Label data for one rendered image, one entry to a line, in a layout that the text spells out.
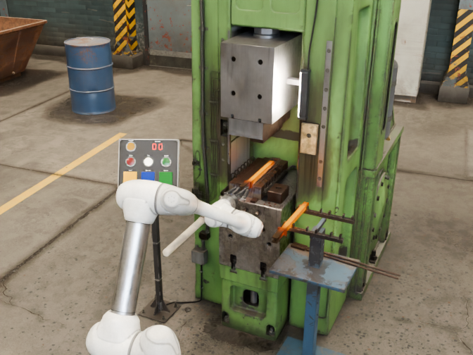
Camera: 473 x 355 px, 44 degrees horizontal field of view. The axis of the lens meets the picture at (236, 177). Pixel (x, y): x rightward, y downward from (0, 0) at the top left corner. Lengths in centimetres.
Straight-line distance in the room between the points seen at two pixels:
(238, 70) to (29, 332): 207
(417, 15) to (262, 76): 534
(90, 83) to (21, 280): 373
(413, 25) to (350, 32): 525
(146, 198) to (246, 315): 146
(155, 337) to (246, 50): 148
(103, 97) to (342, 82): 504
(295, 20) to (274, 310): 165
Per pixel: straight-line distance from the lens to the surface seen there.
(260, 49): 297
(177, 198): 231
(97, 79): 760
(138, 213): 239
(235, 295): 364
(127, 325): 243
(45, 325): 396
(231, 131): 316
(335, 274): 302
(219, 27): 321
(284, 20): 305
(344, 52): 299
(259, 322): 362
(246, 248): 335
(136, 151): 333
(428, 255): 471
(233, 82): 307
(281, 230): 281
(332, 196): 325
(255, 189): 322
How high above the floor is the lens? 236
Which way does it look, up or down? 24 degrees down
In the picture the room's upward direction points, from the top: straight up
